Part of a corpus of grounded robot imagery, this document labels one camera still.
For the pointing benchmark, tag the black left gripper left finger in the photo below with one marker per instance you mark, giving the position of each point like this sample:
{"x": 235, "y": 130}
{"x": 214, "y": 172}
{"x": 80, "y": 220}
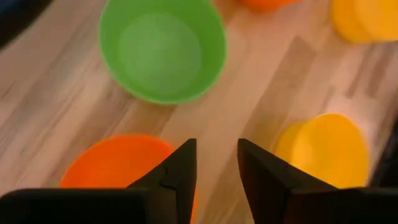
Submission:
{"x": 174, "y": 186}

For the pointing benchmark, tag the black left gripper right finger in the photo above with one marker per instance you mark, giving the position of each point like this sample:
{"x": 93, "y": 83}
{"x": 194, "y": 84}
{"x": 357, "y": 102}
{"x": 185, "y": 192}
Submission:
{"x": 267, "y": 186}

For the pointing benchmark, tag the orange plastic mini bowl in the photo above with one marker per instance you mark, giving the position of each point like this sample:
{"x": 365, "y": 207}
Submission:
{"x": 115, "y": 161}
{"x": 267, "y": 3}

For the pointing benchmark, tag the yellow plastic mini bowl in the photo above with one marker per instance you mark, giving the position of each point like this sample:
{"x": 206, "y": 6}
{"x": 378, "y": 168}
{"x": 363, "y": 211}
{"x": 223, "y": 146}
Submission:
{"x": 367, "y": 18}
{"x": 329, "y": 149}

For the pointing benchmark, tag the green plastic mini bowl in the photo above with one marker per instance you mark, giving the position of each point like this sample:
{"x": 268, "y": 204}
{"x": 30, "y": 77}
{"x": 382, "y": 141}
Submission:
{"x": 161, "y": 56}

